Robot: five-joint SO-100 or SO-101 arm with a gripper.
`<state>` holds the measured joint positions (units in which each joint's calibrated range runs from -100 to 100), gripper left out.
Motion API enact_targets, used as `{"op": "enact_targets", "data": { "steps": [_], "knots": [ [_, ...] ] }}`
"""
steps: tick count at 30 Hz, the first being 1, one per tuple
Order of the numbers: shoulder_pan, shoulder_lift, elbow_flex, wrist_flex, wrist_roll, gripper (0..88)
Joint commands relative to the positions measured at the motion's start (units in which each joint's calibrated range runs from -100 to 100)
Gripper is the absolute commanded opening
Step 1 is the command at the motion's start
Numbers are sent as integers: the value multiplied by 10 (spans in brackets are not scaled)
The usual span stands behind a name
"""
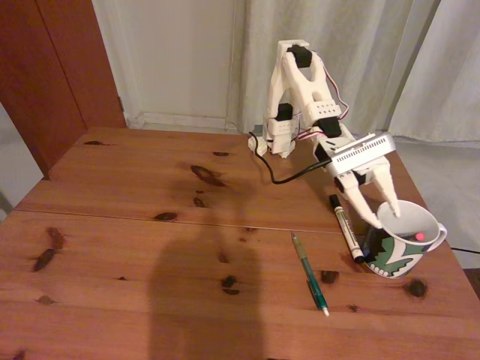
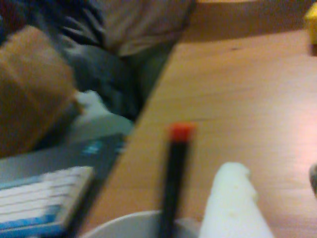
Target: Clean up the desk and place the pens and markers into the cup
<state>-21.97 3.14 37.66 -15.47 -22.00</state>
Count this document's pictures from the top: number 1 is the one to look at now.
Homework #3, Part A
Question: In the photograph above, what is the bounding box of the white baseboard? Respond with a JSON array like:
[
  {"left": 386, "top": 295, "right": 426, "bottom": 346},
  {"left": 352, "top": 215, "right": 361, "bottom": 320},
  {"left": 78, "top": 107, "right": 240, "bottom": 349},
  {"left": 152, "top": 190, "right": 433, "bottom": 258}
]
[{"left": 125, "top": 111, "right": 241, "bottom": 132}]

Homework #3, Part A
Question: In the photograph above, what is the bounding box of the black camera cable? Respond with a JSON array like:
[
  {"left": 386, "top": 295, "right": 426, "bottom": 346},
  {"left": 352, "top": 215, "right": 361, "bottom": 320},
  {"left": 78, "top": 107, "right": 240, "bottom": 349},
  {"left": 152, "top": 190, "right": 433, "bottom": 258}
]
[{"left": 254, "top": 144, "right": 333, "bottom": 185}]

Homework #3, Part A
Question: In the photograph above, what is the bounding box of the silver camera box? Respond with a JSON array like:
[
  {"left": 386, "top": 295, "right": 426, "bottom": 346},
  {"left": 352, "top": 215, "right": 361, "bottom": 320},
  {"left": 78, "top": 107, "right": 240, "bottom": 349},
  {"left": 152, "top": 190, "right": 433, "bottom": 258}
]
[{"left": 328, "top": 133, "right": 397, "bottom": 176}]

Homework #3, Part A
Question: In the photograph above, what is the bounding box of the green mechanical pencil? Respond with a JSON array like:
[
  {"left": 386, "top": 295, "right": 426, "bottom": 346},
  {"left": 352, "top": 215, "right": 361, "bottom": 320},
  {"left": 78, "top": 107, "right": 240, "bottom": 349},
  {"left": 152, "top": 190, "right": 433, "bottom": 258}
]
[{"left": 290, "top": 231, "right": 330, "bottom": 318}]

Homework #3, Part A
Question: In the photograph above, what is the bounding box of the brown wooden door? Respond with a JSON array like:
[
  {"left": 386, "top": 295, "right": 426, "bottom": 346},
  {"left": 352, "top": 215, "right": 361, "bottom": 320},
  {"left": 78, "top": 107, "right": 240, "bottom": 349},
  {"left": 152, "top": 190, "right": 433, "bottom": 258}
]
[{"left": 0, "top": 0, "right": 127, "bottom": 179}]

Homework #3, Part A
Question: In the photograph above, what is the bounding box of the white marker with black caps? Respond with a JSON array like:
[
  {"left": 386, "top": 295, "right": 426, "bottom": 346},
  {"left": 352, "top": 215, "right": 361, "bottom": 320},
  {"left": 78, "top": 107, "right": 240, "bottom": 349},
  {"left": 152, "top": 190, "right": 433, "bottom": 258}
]
[{"left": 328, "top": 193, "right": 365, "bottom": 264}]

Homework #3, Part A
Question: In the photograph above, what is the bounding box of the white mug with green pattern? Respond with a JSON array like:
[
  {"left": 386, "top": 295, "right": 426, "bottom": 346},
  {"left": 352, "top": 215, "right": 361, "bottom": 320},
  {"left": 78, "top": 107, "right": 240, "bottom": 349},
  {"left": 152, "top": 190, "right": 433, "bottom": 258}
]
[{"left": 360, "top": 199, "right": 449, "bottom": 279}]

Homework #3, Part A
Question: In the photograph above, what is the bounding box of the white curtain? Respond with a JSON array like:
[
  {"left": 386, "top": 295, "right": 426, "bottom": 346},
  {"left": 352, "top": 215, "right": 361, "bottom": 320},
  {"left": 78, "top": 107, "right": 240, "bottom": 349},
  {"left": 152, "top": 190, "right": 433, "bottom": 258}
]
[
  {"left": 226, "top": 0, "right": 440, "bottom": 139},
  {"left": 385, "top": 0, "right": 480, "bottom": 143}
]

